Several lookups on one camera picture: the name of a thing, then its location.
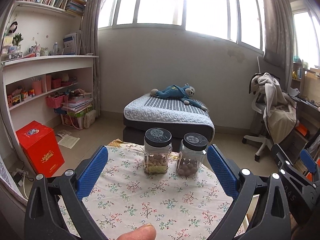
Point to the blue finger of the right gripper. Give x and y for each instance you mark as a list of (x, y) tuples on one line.
[(308, 161)]

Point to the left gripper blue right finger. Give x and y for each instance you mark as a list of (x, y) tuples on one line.
[(224, 170)]

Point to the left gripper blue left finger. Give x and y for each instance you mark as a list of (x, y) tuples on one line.
[(89, 170)]

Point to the left hand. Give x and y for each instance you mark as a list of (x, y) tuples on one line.
[(145, 232)]

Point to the paper sheet on floor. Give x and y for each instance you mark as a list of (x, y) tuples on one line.
[(68, 141)]

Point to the jar with brown balls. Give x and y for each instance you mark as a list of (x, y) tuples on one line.
[(193, 149)]

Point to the wooden desk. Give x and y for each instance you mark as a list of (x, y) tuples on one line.
[(305, 87)]

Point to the white office chair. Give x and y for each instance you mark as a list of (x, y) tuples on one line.
[(258, 129)]

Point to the floral tablecloth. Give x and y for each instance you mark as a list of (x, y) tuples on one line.
[(125, 197)]

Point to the beige blanket on chair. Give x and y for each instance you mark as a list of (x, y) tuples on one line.
[(279, 114)]

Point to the red gift box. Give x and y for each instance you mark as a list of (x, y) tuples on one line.
[(39, 144)]

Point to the dark ottoman bed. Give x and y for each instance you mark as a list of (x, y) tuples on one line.
[(165, 127)]

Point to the stack of papers on shelf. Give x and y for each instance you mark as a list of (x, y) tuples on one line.
[(76, 100)]

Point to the jar with peanuts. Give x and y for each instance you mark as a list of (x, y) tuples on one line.
[(157, 147)]

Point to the pink plastic basket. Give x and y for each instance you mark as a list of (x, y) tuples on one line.
[(55, 101)]

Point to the quilted grey white cover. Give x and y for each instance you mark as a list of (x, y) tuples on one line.
[(165, 109)]

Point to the blue plush monkey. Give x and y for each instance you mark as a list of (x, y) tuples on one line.
[(184, 94)]

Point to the pink pen holder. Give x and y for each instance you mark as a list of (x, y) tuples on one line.
[(37, 87)]

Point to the white bookshelf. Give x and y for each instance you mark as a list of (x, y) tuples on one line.
[(34, 24)]

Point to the left grey curtain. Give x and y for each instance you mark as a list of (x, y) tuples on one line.
[(89, 44)]

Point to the window frame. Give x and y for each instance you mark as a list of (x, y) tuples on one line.
[(238, 21)]

